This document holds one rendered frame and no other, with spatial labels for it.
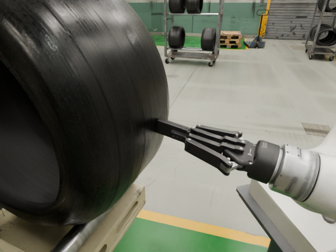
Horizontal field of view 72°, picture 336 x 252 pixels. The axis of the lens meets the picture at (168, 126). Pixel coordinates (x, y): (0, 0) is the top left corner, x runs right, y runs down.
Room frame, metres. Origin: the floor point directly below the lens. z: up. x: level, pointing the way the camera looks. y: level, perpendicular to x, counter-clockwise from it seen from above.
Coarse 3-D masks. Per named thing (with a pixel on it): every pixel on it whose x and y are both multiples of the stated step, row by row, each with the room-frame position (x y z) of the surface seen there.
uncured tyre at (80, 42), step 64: (0, 0) 0.34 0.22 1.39; (64, 0) 0.38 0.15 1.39; (0, 64) 0.71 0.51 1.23; (64, 64) 0.32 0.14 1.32; (128, 64) 0.40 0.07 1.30; (0, 128) 0.63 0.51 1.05; (64, 128) 0.30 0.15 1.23; (128, 128) 0.34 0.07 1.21; (0, 192) 0.42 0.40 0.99; (64, 192) 0.31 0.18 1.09
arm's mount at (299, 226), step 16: (256, 192) 0.72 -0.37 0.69; (272, 192) 0.67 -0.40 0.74; (272, 208) 0.63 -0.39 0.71; (288, 208) 0.59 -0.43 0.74; (304, 208) 0.59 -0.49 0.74; (288, 224) 0.55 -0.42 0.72; (304, 224) 0.53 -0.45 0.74; (320, 224) 0.53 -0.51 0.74; (288, 240) 0.53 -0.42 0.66; (304, 240) 0.48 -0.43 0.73; (320, 240) 0.47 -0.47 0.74
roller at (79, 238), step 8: (104, 216) 0.43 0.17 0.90; (80, 224) 0.38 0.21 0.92; (88, 224) 0.38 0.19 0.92; (96, 224) 0.40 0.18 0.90; (72, 232) 0.36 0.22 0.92; (80, 232) 0.36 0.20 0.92; (88, 232) 0.37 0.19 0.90; (64, 240) 0.34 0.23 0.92; (72, 240) 0.34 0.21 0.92; (80, 240) 0.35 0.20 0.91; (56, 248) 0.32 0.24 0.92; (64, 248) 0.32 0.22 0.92; (72, 248) 0.33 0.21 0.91
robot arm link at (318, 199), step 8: (320, 160) 0.31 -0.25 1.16; (328, 160) 0.31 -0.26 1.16; (320, 168) 0.29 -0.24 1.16; (328, 168) 0.29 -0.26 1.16; (320, 176) 0.29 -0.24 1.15; (328, 176) 0.28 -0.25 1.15; (320, 184) 0.28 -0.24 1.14; (328, 184) 0.27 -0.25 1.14; (312, 192) 0.28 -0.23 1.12; (320, 192) 0.27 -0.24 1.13; (328, 192) 0.27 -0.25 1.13; (304, 200) 0.28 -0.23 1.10; (312, 200) 0.28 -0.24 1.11; (320, 200) 0.27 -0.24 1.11; (328, 200) 0.26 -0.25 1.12; (312, 208) 0.29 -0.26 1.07; (320, 208) 0.27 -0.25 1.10; (328, 208) 0.26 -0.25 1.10; (328, 216) 0.28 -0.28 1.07
